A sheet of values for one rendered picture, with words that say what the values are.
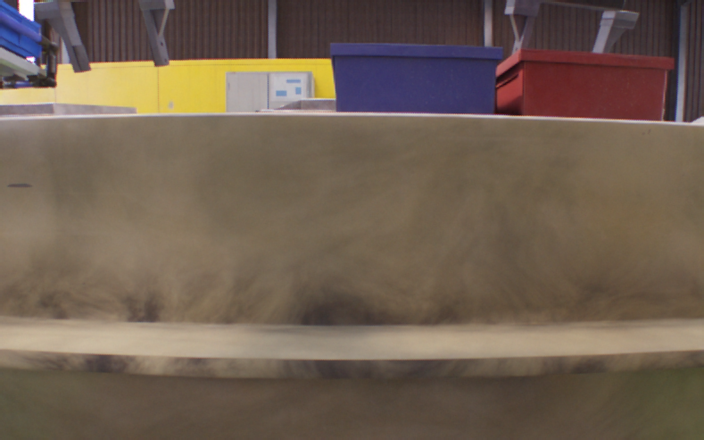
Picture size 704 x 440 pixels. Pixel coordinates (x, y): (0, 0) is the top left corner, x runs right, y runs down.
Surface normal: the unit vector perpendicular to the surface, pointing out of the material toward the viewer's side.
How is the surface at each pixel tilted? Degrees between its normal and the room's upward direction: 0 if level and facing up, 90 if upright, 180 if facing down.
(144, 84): 90
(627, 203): 90
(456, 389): 90
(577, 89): 92
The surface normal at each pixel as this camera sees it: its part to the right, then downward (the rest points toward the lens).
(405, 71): 0.01, 0.13
